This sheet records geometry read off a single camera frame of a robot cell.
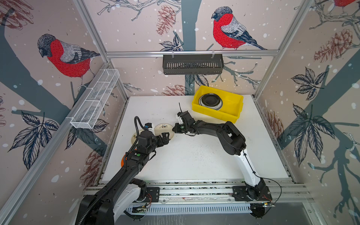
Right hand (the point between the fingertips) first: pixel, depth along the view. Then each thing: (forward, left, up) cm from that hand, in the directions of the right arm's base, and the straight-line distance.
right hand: (172, 131), depth 100 cm
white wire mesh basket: (-14, +40, +33) cm, 54 cm away
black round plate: (+29, -30, +4) cm, 42 cm away
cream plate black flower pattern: (+2, +7, +1) cm, 7 cm away
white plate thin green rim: (+19, -34, +4) cm, 39 cm away
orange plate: (-33, +15, +28) cm, 45 cm away
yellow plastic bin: (+21, -45, +1) cm, 50 cm away
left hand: (-11, +3, +14) cm, 18 cm away
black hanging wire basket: (+41, -14, +29) cm, 53 cm away
